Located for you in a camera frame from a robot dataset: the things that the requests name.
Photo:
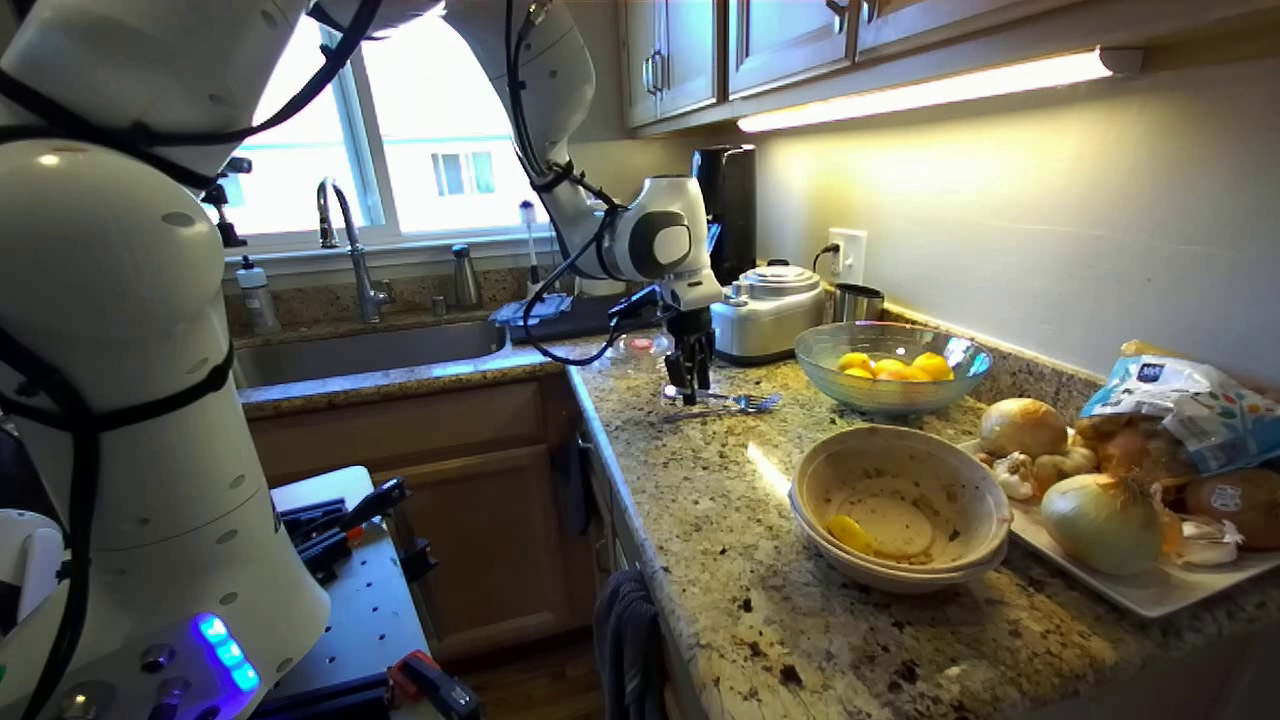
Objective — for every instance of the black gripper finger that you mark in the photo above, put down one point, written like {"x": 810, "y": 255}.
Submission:
{"x": 678, "y": 395}
{"x": 703, "y": 390}

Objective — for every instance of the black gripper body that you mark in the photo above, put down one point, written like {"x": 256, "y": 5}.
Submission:
{"x": 691, "y": 351}

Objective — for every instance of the white bowl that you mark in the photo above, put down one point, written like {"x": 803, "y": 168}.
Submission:
{"x": 901, "y": 497}
{"x": 891, "y": 579}

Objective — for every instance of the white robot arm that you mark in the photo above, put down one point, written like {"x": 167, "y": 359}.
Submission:
{"x": 174, "y": 592}

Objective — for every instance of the white ice cream maker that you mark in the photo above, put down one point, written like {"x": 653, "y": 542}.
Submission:
{"x": 767, "y": 309}

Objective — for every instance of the glass bowl with lemons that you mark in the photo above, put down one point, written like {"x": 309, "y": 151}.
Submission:
{"x": 891, "y": 366}

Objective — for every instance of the black soda maker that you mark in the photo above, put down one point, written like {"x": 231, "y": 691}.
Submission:
{"x": 726, "y": 176}

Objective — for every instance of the dark hanging towel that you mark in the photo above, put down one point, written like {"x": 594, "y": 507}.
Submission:
{"x": 627, "y": 650}

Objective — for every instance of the chrome kitchen faucet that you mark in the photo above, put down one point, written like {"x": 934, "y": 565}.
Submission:
{"x": 333, "y": 227}

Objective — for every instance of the yellow onion back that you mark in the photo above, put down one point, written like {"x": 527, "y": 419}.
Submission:
{"x": 1021, "y": 424}

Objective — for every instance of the yellow onion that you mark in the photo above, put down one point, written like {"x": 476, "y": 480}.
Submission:
{"x": 1101, "y": 527}
{"x": 1021, "y": 424}

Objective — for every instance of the yellow onion front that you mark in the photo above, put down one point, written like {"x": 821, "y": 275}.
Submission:
{"x": 1101, "y": 527}

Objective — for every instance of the soap dispenser bottle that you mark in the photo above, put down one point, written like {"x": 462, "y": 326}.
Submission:
{"x": 256, "y": 299}

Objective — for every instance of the white rectangular plate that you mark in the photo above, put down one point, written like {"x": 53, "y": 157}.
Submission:
{"x": 1158, "y": 591}

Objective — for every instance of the under cabinet light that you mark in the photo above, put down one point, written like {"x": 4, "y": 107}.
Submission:
{"x": 1046, "y": 73}

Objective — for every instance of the plastic food bag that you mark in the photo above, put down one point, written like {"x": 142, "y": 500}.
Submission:
{"x": 1219, "y": 420}

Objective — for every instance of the white wall outlet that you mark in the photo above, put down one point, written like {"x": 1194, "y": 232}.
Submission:
{"x": 851, "y": 255}

